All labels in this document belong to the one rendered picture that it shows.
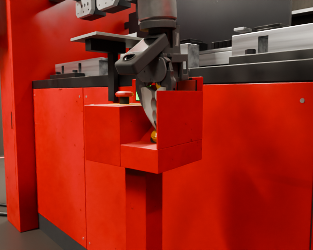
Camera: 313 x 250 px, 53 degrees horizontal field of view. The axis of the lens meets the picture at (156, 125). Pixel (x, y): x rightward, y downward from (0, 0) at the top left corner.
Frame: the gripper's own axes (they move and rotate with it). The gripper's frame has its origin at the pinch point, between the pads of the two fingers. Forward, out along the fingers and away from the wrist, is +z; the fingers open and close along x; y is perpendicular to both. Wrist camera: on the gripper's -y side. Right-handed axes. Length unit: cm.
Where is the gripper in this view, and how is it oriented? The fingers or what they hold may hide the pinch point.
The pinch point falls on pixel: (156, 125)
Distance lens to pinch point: 63.4
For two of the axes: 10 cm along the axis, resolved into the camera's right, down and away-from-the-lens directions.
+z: 0.5, 9.8, 1.7
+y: 6.1, -1.7, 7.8
